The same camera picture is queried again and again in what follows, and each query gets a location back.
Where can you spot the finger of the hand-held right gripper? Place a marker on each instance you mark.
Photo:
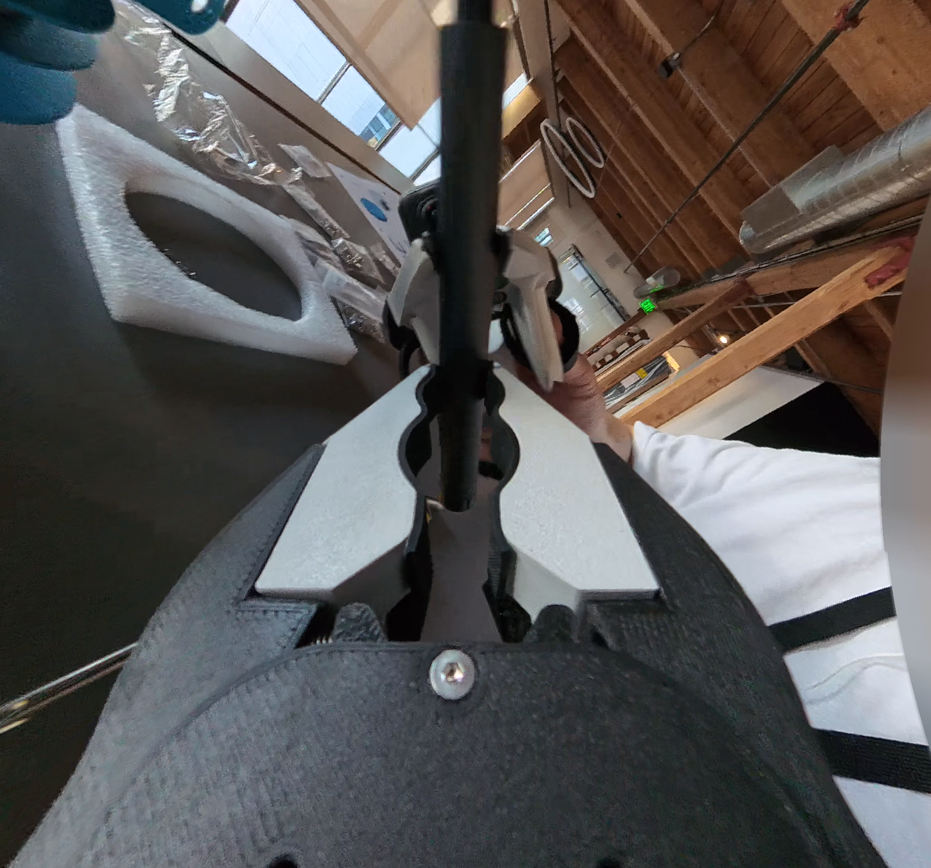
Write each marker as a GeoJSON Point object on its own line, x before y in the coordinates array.
{"type": "Point", "coordinates": [414, 294]}
{"type": "Point", "coordinates": [538, 323]}

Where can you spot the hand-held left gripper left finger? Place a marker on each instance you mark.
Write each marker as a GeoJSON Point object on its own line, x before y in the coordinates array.
{"type": "Point", "coordinates": [342, 512]}

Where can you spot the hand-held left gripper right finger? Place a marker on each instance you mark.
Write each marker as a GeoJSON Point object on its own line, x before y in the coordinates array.
{"type": "Point", "coordinates": [574, 519]}

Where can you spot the black electric screwdriver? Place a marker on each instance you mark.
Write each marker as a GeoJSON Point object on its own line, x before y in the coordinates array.
{"type": "Point", "coordinates": [469, 228]}

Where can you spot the blue robot arm base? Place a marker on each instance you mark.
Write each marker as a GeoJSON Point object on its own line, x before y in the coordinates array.
{"type": "Point", "coordinates": [43, 32]}

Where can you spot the person's right forearm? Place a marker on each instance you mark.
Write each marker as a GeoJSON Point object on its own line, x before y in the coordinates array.
{"type": "Point", "coordinates": [614, 435]}

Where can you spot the person's right hand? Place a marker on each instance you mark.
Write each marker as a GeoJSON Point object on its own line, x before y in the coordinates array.
{"type": "Point", "coordinates": [582, 392]}

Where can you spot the white instruction sheet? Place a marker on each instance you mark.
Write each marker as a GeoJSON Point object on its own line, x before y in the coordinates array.
{"type": "Point", "coordinates": [364, 192]}

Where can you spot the cluster of screw bags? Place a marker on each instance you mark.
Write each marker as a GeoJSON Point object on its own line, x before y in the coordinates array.
{"type": "Point", "coordinates": [349, 283]}

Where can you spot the beige roller blind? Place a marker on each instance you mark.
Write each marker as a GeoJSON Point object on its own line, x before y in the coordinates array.
{"type": "Point", "coordinates": [378, 25]}

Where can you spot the person's white shirt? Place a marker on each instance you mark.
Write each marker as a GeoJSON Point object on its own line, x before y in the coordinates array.
{"type": "Point", "coordinates": [764, 519]}

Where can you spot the window with roller blinds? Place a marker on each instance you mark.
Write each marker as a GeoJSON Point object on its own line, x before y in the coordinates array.
{"type": "Point", "coordinates": [291, 32]}

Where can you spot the crumpled clear plastic wrap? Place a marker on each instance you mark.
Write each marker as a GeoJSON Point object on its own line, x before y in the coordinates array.
{"type": "Point", "coordinates": [196, 112]}

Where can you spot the wooden beam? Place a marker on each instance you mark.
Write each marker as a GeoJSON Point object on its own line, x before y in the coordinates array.
{"type": "Point", "coordinates": [785, 330]}

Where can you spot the white foam packing frame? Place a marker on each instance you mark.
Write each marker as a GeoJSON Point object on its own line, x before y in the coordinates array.
{"type": "Point", "coordinates": [109, 177]}

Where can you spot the silver ventilation duct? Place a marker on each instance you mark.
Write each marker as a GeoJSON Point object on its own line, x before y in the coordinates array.
{"type": "Point", "coordinates": [836, 184]}

